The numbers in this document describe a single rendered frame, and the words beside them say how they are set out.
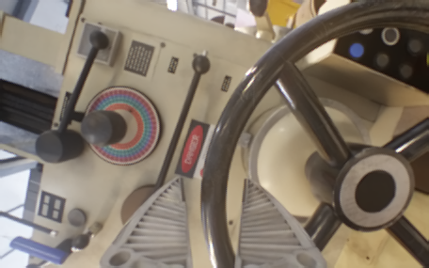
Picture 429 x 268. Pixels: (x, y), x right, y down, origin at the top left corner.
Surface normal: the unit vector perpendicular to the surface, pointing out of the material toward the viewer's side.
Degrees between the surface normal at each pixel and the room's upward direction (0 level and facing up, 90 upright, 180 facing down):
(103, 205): 90
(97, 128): 90
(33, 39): 90
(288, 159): 82
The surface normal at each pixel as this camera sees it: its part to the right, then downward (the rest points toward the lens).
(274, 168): -0.49, 0.07
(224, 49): 0.00, 0.10
